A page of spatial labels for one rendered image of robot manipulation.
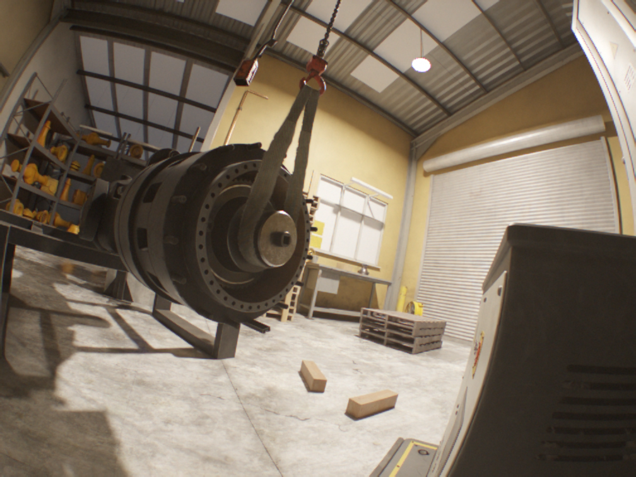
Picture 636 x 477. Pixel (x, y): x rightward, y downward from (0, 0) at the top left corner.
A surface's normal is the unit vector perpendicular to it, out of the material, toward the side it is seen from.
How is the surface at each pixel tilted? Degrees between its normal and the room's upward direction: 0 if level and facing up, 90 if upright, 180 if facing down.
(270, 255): 90
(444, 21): 167
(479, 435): 90
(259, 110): 90
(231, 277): 90
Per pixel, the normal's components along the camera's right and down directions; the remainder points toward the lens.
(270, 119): 0.48, -0.04
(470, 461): -0.53, -0.25
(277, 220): 0.81, 0.08
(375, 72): -0.10, 0.94
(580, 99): -0.85, -0.25
